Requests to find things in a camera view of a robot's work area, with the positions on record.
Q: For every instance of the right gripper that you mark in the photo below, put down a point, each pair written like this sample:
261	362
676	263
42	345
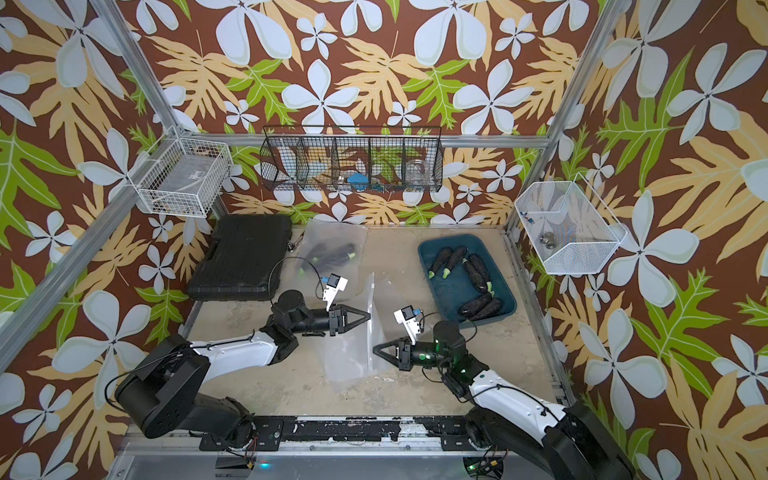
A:
401	362

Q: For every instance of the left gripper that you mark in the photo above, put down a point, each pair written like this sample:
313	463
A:
336	319

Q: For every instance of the clear zip-top bag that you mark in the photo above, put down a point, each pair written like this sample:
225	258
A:
366	324
302	275

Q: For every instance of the purple eggplant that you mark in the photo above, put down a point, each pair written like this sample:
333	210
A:
330	254

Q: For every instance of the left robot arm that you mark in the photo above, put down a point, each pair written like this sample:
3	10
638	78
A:
162	394

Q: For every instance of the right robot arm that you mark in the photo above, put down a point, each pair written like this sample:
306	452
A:
564	442

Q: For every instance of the stack of clear bags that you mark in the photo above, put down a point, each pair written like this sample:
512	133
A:
348	354

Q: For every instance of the pile of eggplants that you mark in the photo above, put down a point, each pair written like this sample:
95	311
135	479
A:
486	304

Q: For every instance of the teal plastic bin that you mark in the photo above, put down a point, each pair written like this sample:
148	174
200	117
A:
457	289

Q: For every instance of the black tool case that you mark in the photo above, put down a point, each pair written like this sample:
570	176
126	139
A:
242	263

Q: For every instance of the white mesh basket right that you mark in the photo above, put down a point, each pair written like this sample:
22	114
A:
571	228

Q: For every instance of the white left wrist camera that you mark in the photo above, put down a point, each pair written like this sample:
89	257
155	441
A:
332	285

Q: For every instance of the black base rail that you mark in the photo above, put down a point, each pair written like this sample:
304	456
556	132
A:
360	431

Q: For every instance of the black wire basket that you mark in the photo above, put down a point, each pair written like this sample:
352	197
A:
353	158

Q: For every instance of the white wire basket left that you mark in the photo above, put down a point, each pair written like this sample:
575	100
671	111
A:
182	175

